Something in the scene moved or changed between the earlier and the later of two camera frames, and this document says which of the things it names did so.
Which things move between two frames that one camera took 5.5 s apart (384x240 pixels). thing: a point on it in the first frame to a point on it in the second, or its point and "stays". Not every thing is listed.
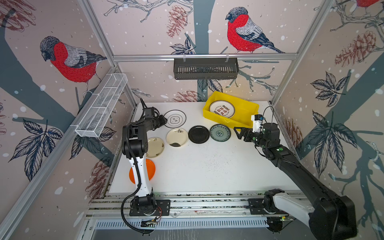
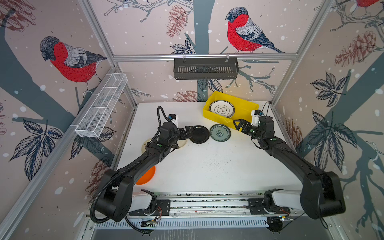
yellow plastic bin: [244, 109] stays
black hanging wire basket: [188, 68] stays
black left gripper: [163, 121] to [188, 133]
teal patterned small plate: [220, 132] stays
